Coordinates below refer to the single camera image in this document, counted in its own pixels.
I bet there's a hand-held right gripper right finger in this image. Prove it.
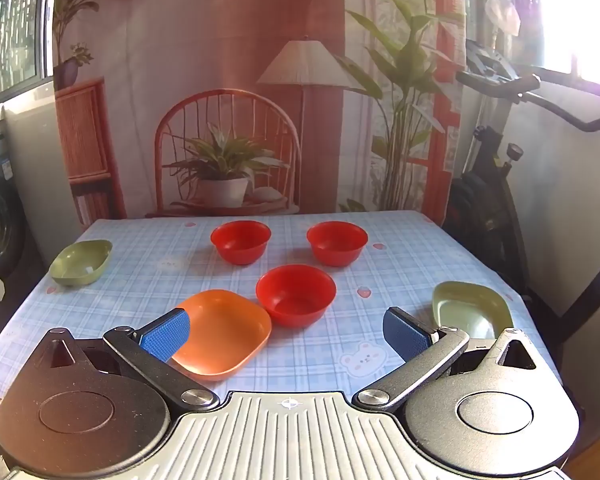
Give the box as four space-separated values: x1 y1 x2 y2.
353 306 552 410

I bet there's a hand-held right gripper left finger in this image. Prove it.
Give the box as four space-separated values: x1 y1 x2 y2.
34 308 221 414

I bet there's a red plastic bowl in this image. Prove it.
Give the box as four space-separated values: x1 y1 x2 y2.
210 220 272 266
306 221 369 267
256 264 337 329

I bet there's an orange square plate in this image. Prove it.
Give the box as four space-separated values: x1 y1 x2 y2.
169 289 273 380

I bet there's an olive green square bowl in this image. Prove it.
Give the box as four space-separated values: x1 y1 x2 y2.
49 239 114 289
432 281 514 341

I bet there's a blue plaid tablecloth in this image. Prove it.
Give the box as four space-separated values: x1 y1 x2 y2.
0 208 564 413

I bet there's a grey washing machine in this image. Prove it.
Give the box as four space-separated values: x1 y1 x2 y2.
0 122 48 343

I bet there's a black exercise bike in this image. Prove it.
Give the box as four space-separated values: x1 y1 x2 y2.
442 37 600 361

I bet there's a window with grille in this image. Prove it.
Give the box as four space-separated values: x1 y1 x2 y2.
0 0 57 98

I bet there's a printed wall cloth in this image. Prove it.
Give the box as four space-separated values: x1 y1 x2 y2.
52 0 470 222

